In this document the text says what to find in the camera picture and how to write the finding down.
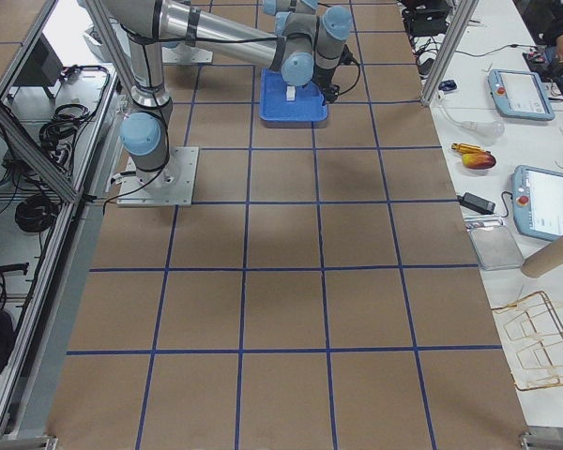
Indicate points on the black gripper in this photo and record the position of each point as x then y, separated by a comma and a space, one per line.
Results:
327, 80

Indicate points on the white block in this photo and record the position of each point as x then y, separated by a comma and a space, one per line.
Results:
290, 93

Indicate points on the blue plastic tray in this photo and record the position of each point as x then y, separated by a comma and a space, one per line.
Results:
275, 110

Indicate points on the metal tray on bench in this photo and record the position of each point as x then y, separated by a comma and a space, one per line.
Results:
496, 248

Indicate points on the red yellow mango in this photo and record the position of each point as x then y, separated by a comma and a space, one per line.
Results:
480, 160

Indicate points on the white light bulb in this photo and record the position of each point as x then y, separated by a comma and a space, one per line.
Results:
486, 130

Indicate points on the black power adapter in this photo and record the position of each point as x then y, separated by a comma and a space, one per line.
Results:
476, 203

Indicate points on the teach pendant far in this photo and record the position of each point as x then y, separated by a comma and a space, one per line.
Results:
520, 95

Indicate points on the teach pendant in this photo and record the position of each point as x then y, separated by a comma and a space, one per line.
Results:
537, 204
520, 95

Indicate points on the teach pendant near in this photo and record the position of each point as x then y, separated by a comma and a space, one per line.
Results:
537, 204

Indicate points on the cardboard tube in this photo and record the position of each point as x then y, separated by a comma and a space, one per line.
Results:
544, 260

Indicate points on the aluminium frame post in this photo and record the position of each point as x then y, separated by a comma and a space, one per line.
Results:
457, 27

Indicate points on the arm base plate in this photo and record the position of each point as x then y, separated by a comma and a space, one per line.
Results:
174, 186

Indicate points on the gold wire rack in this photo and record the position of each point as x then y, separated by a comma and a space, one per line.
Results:
532, 334

